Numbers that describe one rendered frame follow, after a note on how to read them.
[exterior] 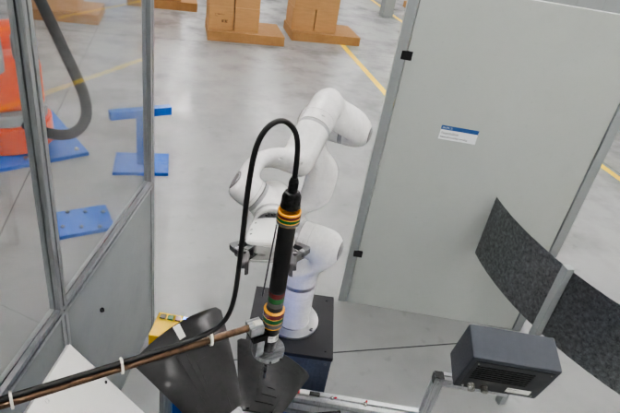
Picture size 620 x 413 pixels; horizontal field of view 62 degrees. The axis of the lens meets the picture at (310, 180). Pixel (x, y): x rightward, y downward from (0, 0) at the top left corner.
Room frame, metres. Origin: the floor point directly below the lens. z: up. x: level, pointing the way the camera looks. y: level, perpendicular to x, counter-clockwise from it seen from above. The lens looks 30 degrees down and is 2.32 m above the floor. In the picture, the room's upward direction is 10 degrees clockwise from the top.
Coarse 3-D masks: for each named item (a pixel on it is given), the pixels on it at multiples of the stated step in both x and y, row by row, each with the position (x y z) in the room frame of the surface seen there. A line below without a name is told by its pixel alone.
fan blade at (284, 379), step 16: (240, 352) 0.98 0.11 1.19; (240, 368) 0.93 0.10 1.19; (256, 368) 0.94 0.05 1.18; (272, 368) 0.96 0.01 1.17; (288, 368) 0.98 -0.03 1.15; (240, 384) 0.88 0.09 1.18; (256, 384) 0.89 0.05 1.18; (272, 384) 0.90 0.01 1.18; (288, 384) 0.92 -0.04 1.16; (256, 400) 0.84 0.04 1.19; (272, 400) 0.85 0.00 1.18; (288, 400) 0.87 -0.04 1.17
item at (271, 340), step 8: (288, 184) 0.78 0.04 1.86; (296, 184) 0.77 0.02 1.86; (288, 192) 0.77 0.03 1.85; (296, 192) 0.77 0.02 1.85; (288, 200) 0.76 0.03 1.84; (296, 200) 0.76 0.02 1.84; (288, 208) 0.76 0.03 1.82; (296, 208) 0.76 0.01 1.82; (272, 336) 0.76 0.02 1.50; (272, 344) 0.76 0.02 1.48
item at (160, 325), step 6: (156, 318) 1.16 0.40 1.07; (174, 318) 1.17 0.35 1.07; (156, 324) 1.13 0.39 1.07; (162, 324) 1.13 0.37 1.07; (168, 324) 1.14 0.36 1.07; (150, 330) 1.11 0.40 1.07; (156, 330) 1.11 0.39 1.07; (162, 330) 1.11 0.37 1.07; (150, 336) 1.09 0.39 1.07; (156, 336) 1.09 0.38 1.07; (150, 342) 1.09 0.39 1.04
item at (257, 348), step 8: (248, 320) 0.76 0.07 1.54; (256, 328) 0.74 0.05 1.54; (264, 328) 0.75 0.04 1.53; (256, 336) 0.74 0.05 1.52; (264, 336) 0.75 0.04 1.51; (256, 344) 0.74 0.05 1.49; (264, 344) 0.75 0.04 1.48; (280, 344) 0.79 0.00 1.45; (256, 352) 0.74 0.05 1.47; (264, 352) 0.76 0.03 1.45; (272, 352) 0.76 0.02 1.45; (280, 352) 0.77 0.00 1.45; (264, 360) 0.74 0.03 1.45; (272, 360) 0.75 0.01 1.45
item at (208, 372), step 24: (216, 312) 0.88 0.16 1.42; (168, 336) 0.79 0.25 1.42; (192, 336) 0.81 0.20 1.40; (168, 360) 0.75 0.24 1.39; (192, 360) 0.77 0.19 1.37; (216, 360) 0.79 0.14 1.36; (168, 384) 0.72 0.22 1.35; (192, 384) 0.74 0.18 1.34; (216, 384) 0.76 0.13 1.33; (192, 408) 0.71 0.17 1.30; (216, 408) 0.72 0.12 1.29
